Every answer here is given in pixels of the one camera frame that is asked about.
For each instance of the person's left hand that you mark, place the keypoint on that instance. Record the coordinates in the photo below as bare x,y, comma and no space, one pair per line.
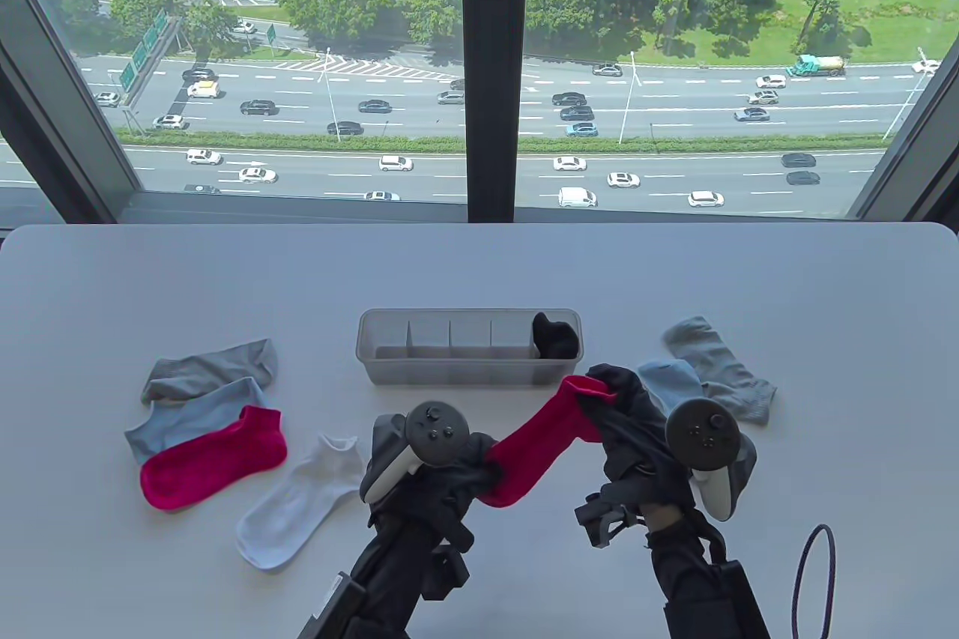
442,504

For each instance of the person's right hand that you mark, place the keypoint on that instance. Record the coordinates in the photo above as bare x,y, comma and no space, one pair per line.
637,444

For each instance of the grey hand controller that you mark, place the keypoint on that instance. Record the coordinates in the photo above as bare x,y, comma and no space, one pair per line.
437,429
700,433

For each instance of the light blue sock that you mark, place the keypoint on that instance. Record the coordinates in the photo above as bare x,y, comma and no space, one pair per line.
187,422
663,377

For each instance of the grey sock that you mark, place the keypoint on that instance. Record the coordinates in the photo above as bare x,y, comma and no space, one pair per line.
210,369
712,362

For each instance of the black sock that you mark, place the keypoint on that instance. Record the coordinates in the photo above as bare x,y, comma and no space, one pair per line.
551,328
563,347

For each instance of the white sock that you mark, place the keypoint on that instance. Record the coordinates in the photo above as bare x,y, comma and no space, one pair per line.
296,508

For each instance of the black right forearm module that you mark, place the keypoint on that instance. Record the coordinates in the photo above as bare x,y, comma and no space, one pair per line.
742,601

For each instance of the black left forearm module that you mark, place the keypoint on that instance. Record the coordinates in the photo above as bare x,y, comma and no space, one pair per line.
333,605

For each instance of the clear plastic divided organizer box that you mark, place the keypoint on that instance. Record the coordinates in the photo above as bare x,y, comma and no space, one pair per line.
449,369

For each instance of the small green road sign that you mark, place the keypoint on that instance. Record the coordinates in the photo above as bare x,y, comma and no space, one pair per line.
270,34

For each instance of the green road sign gantry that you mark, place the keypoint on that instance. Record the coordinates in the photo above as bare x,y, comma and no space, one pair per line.
142,51

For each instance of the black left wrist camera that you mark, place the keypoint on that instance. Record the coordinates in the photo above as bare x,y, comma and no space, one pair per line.
446,573

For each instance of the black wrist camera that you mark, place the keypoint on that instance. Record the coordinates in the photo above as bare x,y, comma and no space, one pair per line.
446,573
605,519

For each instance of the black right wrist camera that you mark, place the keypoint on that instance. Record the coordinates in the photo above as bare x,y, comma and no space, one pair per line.
605,519

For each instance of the dark window frame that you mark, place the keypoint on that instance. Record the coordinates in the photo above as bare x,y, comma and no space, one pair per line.
491,70

